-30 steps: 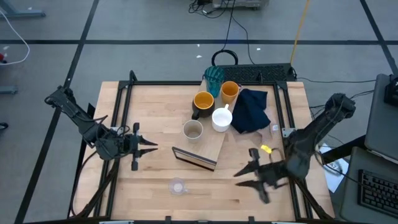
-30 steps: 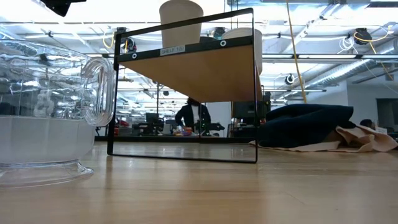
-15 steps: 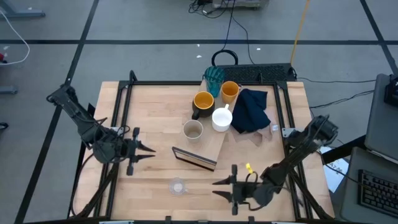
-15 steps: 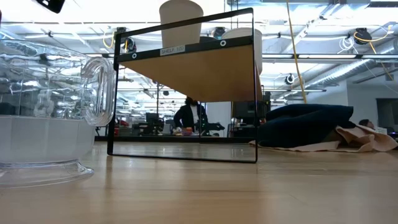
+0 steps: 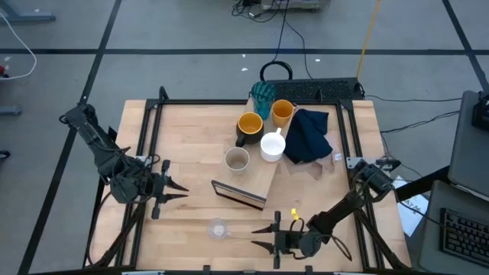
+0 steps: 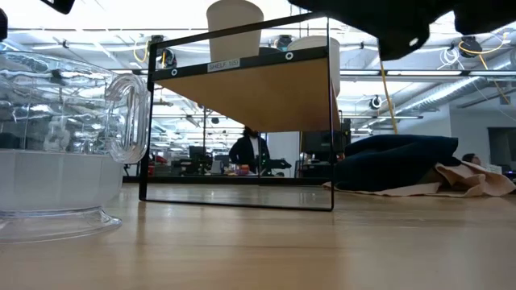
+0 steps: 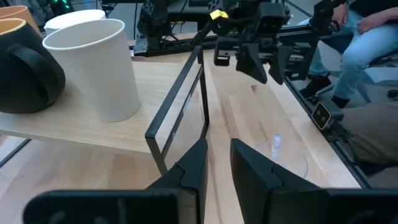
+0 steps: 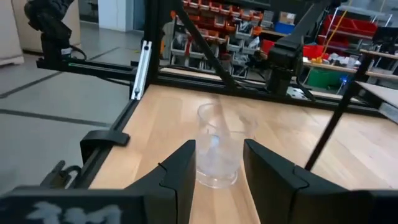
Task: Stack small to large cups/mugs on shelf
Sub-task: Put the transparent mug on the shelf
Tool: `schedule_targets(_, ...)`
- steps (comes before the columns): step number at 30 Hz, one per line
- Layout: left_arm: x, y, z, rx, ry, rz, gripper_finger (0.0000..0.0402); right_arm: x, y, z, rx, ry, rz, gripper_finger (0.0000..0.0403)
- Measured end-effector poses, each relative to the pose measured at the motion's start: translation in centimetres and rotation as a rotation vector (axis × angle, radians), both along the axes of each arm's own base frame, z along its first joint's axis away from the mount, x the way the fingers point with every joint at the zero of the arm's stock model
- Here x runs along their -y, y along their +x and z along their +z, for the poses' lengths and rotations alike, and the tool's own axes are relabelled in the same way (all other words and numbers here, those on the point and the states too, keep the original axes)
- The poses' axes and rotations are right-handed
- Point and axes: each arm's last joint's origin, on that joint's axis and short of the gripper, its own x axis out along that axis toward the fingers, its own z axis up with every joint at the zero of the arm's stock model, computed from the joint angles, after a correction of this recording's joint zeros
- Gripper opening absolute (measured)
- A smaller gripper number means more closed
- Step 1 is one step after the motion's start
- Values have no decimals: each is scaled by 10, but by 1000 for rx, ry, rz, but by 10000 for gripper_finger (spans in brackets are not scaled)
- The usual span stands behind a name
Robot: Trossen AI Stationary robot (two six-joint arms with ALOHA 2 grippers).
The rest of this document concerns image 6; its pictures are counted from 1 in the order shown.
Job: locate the white mug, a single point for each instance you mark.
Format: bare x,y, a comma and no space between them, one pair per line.
310,43

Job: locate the navy blue cloth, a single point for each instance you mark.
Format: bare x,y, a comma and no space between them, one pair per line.
395,161

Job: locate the beige cup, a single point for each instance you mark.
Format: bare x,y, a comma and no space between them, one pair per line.
234,32

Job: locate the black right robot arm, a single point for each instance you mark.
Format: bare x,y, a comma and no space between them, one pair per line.
488,16

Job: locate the background black robot arm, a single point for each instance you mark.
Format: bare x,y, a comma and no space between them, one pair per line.
280,163

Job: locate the black perforated computer case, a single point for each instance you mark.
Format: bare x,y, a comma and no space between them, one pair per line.
318,153

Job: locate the seated person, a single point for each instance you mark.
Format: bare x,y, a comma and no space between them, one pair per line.
469,159

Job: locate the silver ceiling duct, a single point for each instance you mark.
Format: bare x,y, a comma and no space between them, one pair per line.
443,94

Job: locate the wooden shelf with black frame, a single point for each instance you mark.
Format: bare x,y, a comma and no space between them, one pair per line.
262,96

